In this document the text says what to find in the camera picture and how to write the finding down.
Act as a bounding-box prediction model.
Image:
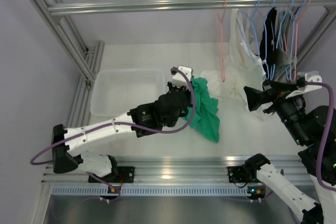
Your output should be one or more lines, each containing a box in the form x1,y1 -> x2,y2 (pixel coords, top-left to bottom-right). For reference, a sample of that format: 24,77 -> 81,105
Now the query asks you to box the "pink hanger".
214,0 -> 227,82
283,0 -> 311,82

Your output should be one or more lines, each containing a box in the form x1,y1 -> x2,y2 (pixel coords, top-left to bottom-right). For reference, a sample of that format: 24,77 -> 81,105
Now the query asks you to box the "slotted cable duct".
51,185 -> 261,197

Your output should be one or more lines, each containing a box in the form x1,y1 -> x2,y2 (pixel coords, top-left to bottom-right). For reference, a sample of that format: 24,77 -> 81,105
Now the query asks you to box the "green tank top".
188,77 -> 221,143

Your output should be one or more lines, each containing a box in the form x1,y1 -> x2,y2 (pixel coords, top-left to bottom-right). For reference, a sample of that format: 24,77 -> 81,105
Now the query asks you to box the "blue hanger with grey top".
275,0 -> 294,82

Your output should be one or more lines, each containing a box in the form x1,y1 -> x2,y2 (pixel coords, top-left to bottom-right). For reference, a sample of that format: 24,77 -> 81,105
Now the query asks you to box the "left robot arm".
52,83 -> 196,182

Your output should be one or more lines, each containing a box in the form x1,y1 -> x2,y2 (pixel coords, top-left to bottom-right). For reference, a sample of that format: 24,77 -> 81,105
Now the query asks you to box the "black tank top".
259,7 -> 279,80

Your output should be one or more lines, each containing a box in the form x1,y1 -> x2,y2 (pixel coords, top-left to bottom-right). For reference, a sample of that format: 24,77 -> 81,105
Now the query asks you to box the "blue hanger with black top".
259,0 -> 279,80

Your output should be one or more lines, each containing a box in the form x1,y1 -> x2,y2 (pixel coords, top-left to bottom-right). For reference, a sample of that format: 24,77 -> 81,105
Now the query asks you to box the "aluminium hanging rail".
47,0 -> 335,17

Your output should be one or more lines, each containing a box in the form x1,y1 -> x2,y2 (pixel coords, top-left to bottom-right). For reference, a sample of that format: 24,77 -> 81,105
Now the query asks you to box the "grey tank top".
274,9 -> 297,82

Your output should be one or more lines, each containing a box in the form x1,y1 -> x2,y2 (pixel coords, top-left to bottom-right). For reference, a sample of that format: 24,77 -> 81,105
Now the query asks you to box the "white tank top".
229,9 -> 268,120

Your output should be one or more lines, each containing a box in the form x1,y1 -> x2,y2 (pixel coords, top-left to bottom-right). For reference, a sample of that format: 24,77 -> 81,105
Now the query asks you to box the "light blue hanger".
240,0 -> 265,65

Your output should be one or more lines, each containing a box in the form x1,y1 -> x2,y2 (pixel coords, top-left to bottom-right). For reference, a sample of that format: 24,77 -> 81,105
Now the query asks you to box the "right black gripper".
243,80 -> 309,145

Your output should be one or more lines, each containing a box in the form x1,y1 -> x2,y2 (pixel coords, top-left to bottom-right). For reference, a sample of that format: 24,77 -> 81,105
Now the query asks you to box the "left aluminium frame post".
10,0 -> 106,83

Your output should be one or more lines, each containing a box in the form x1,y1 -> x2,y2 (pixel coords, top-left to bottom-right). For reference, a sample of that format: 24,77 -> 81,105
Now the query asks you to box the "white plastic basket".
90,69 -> 167,118

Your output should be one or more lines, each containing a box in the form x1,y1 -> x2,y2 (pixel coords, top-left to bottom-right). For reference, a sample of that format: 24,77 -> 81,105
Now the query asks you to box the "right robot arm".
242,79 -> 335,223

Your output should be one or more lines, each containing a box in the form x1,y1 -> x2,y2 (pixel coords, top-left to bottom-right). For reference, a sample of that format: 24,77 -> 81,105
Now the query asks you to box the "white cloth on table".
200,70 -> 229,98

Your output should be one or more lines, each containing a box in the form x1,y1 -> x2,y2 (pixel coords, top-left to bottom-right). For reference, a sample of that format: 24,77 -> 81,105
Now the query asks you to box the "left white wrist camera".
171,66 -> 193,90

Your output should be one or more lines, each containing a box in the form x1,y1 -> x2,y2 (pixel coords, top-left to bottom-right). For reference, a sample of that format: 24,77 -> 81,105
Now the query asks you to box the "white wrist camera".
171,66 -> 193,90
286,71 -> 322,99

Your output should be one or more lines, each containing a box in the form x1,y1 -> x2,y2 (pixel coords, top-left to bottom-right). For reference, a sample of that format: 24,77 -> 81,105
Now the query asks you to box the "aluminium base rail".
40,155 -> 305,184

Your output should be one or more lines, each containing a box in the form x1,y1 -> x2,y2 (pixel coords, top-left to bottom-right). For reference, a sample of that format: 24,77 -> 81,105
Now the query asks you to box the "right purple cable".
280,82 -> 336,222

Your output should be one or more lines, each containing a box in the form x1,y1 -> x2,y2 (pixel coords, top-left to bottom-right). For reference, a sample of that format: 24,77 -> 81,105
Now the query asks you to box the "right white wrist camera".
286,71 -> 322,99

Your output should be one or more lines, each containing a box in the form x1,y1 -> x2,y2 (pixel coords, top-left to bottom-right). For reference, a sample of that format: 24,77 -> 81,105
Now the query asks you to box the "rightmost blue hanger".
286,0 -> 311,82

